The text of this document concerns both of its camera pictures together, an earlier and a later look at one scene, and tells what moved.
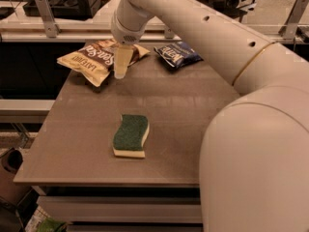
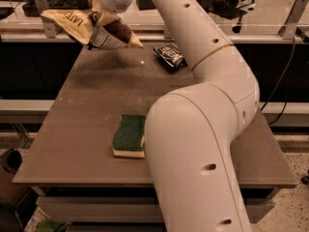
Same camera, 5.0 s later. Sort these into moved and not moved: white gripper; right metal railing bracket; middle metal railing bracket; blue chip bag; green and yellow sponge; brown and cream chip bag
Moved: white gripper; brown and cream chip bag
Not moved: right metal railing bracket; middle metal railing bracket; green and yellow sponge; blue chip bag
